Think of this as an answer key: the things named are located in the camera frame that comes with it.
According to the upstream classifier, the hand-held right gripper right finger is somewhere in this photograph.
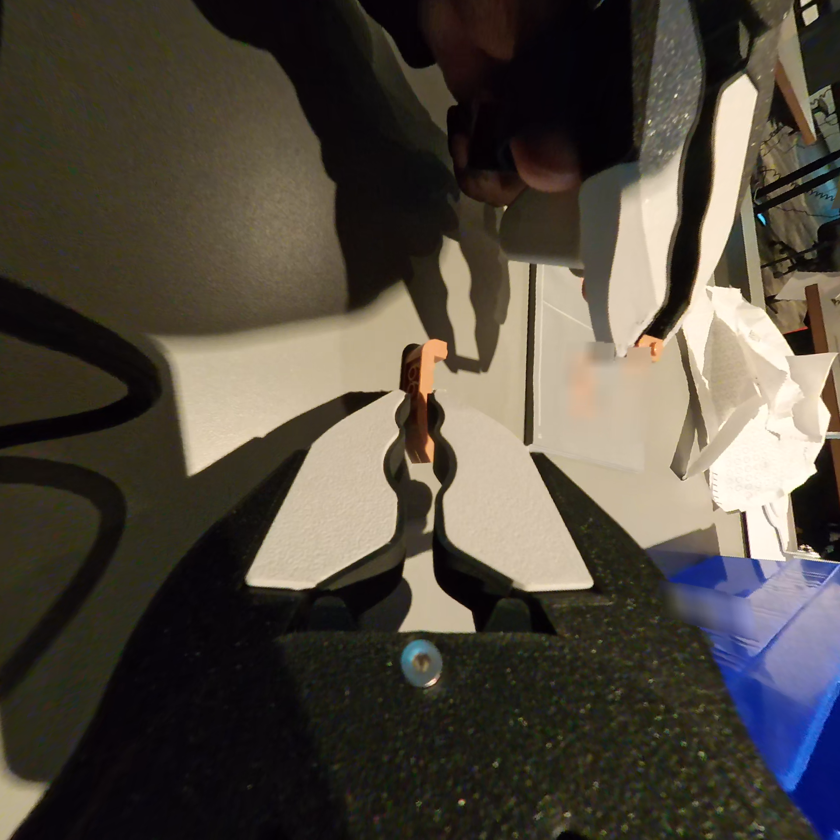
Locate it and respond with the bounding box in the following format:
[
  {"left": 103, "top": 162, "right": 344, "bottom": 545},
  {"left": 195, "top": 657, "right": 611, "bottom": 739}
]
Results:
[{"left": 428, "top": 392, "right": 596, "bottom": 592}]

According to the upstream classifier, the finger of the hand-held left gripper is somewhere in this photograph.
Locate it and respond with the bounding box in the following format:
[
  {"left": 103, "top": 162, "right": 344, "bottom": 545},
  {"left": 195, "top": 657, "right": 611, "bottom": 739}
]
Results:
[
  {"left": 648, "top": 71, "right": 762, "bottom": 341},
  {"left": 499, "top": 98, "right": 716, "bottom": 358}
]

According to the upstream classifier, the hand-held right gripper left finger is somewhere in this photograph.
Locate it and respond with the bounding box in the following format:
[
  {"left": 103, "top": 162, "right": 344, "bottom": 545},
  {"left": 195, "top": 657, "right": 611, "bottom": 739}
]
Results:
[{"left": 245, "top": 390, "right": 413, "bottom": 589}]

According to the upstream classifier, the small orange brown brick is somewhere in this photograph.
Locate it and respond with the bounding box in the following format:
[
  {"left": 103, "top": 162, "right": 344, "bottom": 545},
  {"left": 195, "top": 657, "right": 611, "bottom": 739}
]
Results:
[{"left": 402, "top": 339, "right": 449, "bottom": 464}]

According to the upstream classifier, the grey desk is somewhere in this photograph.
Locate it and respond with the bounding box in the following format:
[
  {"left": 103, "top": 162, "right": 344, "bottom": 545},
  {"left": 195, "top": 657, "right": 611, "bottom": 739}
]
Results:
[{"left": 0, "top": 0, "right": 769, "bottom": 808}]

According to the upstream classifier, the person's left hand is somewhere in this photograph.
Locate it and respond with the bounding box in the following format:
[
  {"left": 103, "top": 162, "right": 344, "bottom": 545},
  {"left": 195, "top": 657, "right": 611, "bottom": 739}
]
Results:
[{"left": 420, "top": 0, "right": 639, "bottom": 206}]

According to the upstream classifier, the white instruction booklet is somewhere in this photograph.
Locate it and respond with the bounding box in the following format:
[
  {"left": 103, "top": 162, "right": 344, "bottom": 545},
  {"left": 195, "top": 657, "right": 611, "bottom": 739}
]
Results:
[{"left": 525, "top": 262, "right": 697, "bottom": 475}]

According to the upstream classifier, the crumpled white paper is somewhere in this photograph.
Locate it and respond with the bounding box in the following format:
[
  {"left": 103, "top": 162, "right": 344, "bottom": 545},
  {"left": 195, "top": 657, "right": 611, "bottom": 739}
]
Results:
[{"left": 669, "top": 285, "right": 840, "bottom": 526}]

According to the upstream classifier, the black cable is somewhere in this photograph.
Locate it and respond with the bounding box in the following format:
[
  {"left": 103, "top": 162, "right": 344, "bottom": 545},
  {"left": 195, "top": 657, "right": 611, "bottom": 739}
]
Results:
[{"left": 0, "top": 276, "right": 163, "bottom": 697}]

